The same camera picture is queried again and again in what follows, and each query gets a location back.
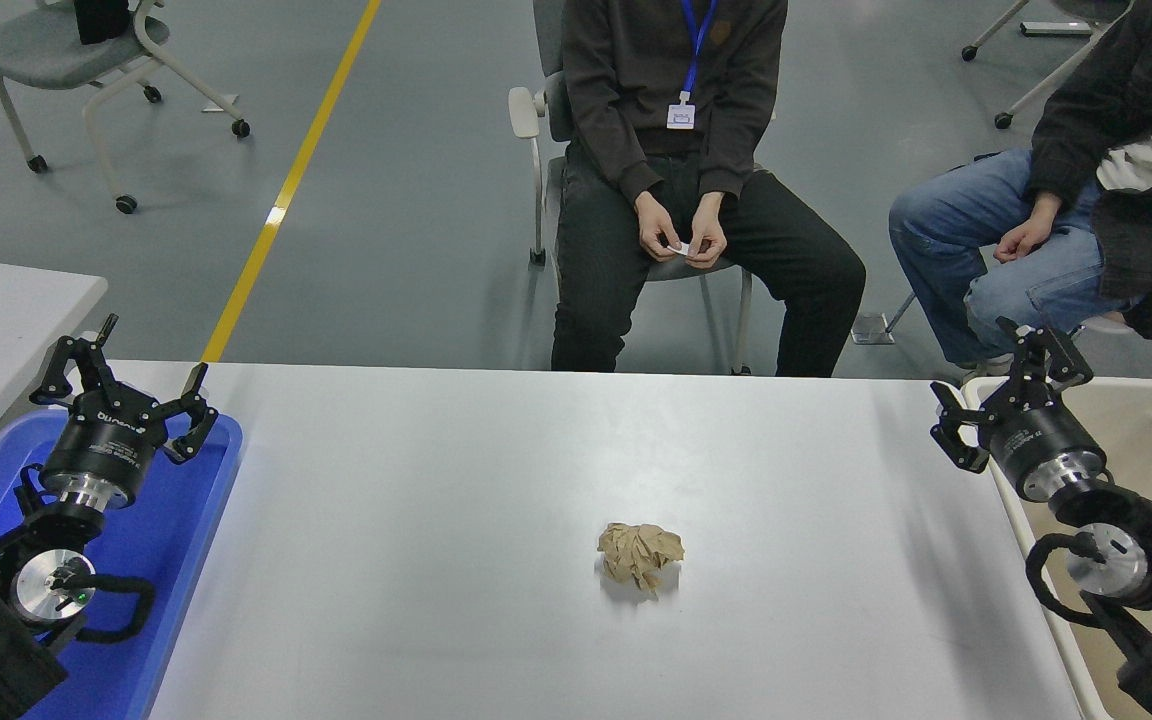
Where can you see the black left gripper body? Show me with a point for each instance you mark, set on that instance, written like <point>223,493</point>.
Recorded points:
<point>101,445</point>

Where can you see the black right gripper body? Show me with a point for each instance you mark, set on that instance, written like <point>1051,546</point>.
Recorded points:
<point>1041,445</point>

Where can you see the small white card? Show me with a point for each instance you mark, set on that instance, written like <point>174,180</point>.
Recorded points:
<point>680,248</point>

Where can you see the person's right hand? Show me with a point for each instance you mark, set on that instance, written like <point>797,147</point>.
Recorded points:
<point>1026,235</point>
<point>658,228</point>

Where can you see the person's left hand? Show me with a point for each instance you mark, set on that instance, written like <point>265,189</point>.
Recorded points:
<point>709,235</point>

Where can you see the blue plastic tray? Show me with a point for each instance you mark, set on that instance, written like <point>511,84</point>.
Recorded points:
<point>166,540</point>

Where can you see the pale metal-legged chair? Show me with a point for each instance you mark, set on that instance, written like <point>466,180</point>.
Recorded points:
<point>873,330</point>

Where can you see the person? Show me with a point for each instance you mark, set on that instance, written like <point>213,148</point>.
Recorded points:
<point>1136,220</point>
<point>626,80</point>

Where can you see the grey wheeled chair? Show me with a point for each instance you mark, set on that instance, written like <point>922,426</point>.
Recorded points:
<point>1076,8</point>
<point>46,50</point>

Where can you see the crumpled tan paper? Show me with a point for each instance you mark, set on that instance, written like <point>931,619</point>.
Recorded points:
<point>641,558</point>

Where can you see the black bag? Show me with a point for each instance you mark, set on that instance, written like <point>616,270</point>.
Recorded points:
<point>101,20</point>

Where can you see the grey office chair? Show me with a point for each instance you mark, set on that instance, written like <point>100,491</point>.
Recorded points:
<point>524,110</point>

